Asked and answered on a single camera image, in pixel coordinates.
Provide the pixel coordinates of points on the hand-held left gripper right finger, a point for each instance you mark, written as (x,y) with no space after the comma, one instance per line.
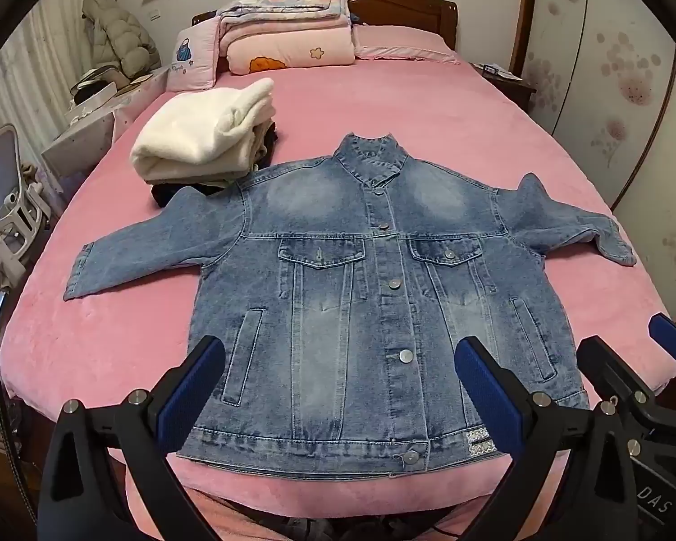
(493,400)

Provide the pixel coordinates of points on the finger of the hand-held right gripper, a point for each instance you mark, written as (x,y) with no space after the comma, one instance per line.
(666,333)
(603,362)

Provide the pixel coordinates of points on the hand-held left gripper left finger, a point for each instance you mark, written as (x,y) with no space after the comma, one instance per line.
(189,400)

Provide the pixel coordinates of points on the blue denim jacket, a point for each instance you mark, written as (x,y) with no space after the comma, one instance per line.
(327,304)

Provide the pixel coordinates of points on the dark folded garment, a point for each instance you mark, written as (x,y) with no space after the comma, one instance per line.
(166,196)

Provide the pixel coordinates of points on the pink bed blanket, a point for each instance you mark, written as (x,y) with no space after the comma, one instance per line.
(456,141)

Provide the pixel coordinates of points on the white fleece folded garment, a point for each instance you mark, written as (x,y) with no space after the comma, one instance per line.
(203,129)

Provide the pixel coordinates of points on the floral sliding-door wardrobe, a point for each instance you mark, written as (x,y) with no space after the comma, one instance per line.
(597,67)

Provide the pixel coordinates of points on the brown wooden nightstand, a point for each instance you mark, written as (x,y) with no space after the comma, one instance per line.
(515,96)

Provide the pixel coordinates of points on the white desk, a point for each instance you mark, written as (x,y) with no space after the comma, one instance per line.
(84,135)

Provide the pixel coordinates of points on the white office chair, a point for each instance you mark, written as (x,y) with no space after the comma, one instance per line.
(0,174)

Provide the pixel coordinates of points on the small dark box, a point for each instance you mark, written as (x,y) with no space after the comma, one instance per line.
(491,70)

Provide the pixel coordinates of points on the pink printed cushion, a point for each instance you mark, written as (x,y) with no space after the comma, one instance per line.
(194,62)

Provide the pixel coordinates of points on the pink folded quilt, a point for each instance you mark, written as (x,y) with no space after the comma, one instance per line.
(293,48)

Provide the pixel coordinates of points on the pink pillow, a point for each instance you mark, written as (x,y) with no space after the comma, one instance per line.
(400,40)

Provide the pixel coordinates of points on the grey puffer jacket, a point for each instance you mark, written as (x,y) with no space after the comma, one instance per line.
(118,34)

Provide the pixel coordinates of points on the white curtain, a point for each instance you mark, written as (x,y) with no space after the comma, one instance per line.
(39,39)

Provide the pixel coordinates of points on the brown wooden headboard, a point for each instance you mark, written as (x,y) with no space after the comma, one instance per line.
(405,8)

